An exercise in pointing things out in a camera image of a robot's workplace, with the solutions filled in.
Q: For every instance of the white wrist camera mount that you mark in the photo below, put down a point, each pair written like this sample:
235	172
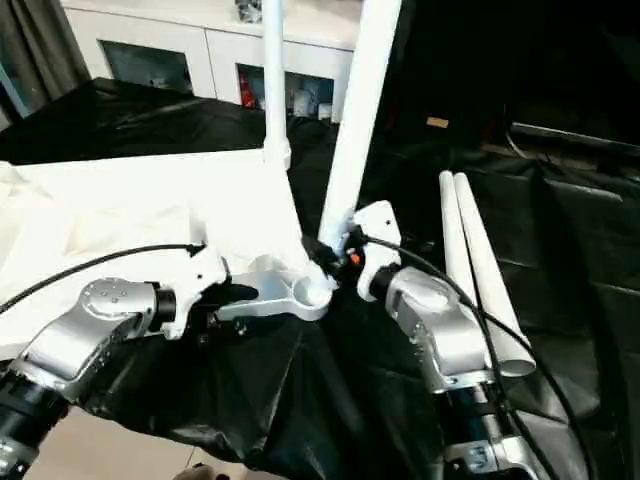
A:
200	270
380	225

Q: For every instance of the black long bar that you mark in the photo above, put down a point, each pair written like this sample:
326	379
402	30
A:
565	135

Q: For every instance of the white plastic table leg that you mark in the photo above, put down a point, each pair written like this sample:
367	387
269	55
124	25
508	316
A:
452	230
490	290
275	90
360	110

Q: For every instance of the grey curtain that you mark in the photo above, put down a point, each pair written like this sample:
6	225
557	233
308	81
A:
35	55

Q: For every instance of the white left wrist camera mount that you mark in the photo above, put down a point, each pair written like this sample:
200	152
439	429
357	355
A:
200	270

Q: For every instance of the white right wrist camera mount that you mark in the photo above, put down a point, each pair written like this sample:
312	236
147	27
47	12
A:
380	225

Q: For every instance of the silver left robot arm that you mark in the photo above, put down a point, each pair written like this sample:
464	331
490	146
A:
85	330

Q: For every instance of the dark crumpled bag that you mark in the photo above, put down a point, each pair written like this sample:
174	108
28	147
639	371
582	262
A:
248	10

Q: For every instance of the black case with yellow label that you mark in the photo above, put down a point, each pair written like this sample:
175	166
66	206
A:
450	65

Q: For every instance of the white plastic table top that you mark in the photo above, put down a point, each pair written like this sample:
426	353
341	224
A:
100	215

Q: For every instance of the white cabinet with glass doors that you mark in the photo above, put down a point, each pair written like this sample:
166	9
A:
175	40

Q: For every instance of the black plastic mat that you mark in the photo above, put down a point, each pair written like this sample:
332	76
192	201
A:
300	390

